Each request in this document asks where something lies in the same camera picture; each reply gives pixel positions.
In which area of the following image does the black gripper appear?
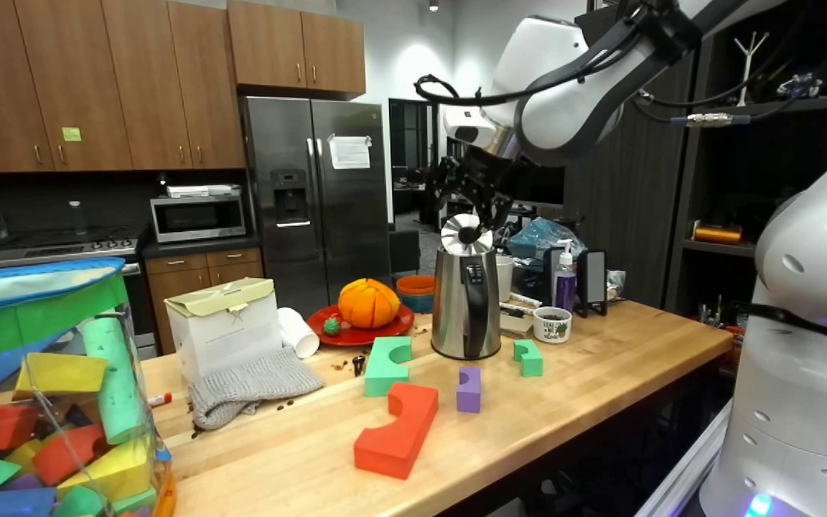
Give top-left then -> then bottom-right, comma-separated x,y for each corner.
427,151 -> 513,230

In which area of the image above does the stainless steel electric kettle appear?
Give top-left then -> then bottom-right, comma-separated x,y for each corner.
427,210 -> 505,365

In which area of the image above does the blue plastic bag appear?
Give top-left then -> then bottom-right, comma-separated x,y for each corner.
505,216 -> 584,268

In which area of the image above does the purple pump bottle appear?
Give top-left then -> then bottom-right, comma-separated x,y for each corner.
552,240 -> 581,312

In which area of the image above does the white paper sheet on refrigerator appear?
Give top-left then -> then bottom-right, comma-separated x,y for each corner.
327,133 -> 376,171

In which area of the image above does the orange plush pumpkin ball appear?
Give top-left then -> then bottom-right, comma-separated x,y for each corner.
337,276 -> 404,331

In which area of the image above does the white ramekin cup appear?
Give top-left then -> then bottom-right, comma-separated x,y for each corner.
531,304 -> 574,345

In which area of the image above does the black flat speaker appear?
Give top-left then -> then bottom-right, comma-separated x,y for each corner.
581,250 -> 608,319

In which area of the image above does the dark steel refrigerator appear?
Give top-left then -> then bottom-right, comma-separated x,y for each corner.
238,92 -> 393,319

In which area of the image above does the red plate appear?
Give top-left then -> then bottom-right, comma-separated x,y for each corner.
304,301 -> 416,351

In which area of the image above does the small green foam block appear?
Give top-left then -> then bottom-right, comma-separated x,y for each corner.
512,335 -> 546,378

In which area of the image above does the purple foam block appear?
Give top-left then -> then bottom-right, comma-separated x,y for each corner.
453,365 -> 485,417

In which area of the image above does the large green foam block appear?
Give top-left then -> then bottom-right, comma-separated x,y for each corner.
361,334 -> 416,400

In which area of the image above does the wooden cabinet above refrigerator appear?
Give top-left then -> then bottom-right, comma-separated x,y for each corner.
228,0 -> 368,98

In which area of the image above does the orange item on shelf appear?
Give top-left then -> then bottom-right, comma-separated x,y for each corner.
691,220 -> 746,243

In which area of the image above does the red foam block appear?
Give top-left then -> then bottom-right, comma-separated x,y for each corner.
350,381 -> 443,483

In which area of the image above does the white tray on microwave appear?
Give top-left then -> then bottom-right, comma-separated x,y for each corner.
164,180 -> 243,202

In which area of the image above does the silver microwave oven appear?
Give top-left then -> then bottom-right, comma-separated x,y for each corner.
147,193 -> 249,246

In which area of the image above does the white carton box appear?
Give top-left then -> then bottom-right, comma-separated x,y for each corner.
164,276 -> 281,385

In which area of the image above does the wooden base cabinet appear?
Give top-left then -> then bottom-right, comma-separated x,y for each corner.
141,243 -> 265,355

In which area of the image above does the grey knitted cloth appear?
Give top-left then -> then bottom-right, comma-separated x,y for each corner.
186,345 -> 327,430

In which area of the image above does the dark shelf unit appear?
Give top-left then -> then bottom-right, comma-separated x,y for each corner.
667,0 -> 827,319

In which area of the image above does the white branching stand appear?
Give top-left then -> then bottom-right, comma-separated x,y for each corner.
733,28 -> 772,110

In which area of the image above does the green foam cylinder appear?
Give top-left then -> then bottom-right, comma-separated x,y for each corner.
77,312 -> 153,446

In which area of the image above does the kitchen stove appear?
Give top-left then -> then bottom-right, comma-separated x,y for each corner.
0,232 -> 141,276

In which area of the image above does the yellow foam block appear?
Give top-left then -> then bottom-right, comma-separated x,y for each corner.
11,351 -> 108,400

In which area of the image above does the clear bin of foam blocks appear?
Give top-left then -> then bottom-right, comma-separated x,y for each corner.
0,255 -> 179,517

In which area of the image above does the wide wooden wall cabinet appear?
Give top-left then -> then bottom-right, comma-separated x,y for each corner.
0,0 -> 248,174

